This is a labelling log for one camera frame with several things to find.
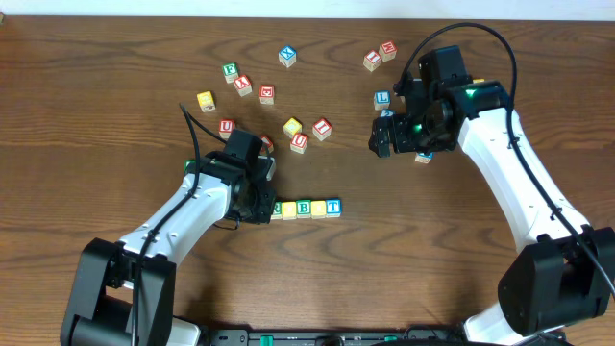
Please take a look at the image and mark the red i block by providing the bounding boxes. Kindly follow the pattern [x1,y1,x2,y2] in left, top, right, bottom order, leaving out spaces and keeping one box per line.
[312,118,332,141]
[363,50,382,72]

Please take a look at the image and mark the red E block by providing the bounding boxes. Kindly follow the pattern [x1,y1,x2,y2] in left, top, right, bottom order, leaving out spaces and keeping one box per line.
[259,85,275,105]

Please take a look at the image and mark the red I block top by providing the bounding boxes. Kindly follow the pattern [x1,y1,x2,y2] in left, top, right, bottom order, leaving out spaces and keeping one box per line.
[363,50,382,72]

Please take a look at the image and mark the green J block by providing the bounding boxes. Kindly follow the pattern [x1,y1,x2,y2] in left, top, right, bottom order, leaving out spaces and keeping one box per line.
[184,160,195,173]

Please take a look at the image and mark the yellow block centre left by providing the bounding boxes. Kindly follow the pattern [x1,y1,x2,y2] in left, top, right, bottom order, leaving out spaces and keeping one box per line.
[283,117,303,138]

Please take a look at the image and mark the red W block top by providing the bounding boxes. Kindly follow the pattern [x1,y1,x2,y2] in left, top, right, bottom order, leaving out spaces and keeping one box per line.
[379,40,398,62]

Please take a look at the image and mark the red u block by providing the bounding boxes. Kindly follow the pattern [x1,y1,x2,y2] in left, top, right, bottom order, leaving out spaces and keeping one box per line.
[218,119,235,139]
[289,133,308,154]

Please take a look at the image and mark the red X block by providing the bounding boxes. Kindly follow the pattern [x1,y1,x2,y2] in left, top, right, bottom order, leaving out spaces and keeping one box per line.
[234,75,253,97]

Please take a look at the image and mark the red U block left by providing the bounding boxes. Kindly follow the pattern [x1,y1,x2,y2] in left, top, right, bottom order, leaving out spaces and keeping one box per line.
[218,119,235,139]

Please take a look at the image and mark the blue X block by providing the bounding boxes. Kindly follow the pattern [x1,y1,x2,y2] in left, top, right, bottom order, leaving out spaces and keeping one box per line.
[278,45,297,68]

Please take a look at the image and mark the blue P block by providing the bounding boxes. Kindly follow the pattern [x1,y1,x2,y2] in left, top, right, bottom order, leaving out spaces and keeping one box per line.
[415,153,434,164]

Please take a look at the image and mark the yellow O block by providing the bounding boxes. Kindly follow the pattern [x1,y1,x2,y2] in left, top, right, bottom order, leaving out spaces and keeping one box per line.
[310,200,327,219]
[282,201,298,220]

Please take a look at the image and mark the blue T block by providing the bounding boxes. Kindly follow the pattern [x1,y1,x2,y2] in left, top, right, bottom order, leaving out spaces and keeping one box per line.
[326,199,342,218]

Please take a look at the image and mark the red I block left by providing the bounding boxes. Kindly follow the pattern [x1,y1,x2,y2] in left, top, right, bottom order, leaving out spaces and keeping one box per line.
[312,118,332,141]

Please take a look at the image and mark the blue 2 block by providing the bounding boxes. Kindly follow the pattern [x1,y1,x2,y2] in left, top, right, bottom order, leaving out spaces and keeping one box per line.
[380,109,396,117]

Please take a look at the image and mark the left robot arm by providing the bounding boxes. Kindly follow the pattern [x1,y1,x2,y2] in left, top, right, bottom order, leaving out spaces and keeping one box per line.
[60,130,276,345]

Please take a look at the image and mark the red A block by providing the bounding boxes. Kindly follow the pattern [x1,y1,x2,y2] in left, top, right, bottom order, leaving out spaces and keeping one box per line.
[260,136,274,155]

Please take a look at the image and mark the green B block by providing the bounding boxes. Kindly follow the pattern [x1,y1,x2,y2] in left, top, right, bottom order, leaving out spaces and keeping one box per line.
[296,200,311,218]

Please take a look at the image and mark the yellow block far left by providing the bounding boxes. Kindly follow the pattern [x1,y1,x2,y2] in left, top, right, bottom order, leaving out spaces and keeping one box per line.
[196,91,216,112]

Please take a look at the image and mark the green R block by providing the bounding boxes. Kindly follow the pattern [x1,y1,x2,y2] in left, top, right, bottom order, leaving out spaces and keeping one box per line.
[271,201,283,220]

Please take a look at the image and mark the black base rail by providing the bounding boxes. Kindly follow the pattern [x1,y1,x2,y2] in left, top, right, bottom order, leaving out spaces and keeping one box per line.
[199,327,568,346]

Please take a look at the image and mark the blue L block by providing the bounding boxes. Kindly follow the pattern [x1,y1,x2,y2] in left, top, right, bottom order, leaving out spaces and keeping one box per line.
[374,90,390,111]

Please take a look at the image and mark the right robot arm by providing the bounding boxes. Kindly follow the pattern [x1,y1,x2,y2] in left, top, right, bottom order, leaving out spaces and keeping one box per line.
[369,46,614,345]

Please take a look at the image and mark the red U block centre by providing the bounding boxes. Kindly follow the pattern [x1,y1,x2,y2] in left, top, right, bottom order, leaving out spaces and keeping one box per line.
[289,133,308,154]

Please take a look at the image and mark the green F block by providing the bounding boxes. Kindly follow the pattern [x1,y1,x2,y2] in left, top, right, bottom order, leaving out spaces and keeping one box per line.
[222,62,239,84]

